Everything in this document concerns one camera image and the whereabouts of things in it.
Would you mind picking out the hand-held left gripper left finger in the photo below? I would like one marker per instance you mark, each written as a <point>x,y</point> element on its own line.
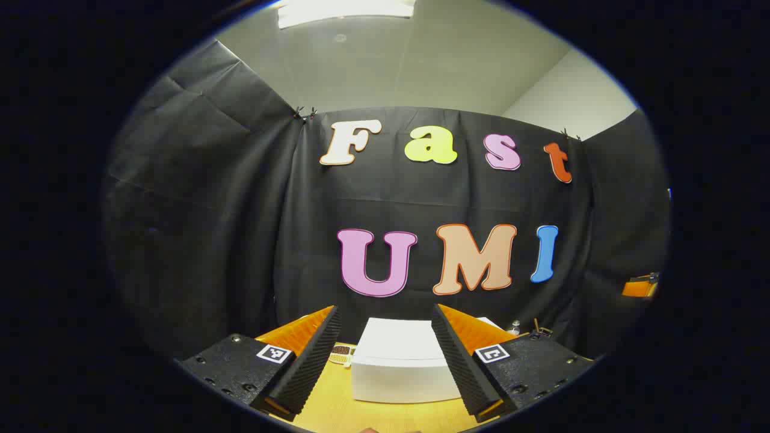
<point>313,367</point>

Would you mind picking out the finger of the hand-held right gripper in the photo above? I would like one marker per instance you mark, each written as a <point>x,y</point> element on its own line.
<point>639,288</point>

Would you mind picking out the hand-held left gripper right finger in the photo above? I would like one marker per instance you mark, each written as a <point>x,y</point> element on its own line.
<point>460,367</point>

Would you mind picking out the white microwave oven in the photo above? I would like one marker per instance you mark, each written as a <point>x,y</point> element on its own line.
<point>397,373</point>

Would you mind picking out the small dish of beans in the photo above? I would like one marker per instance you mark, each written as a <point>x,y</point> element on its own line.
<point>340,355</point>

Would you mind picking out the small clear plastic bottle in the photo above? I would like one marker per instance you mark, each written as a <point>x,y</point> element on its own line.
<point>514,328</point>

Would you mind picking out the black backdrop cloth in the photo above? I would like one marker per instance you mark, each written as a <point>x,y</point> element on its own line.
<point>210,240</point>

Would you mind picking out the ceiling light panel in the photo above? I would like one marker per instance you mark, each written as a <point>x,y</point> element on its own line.
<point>343,11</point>

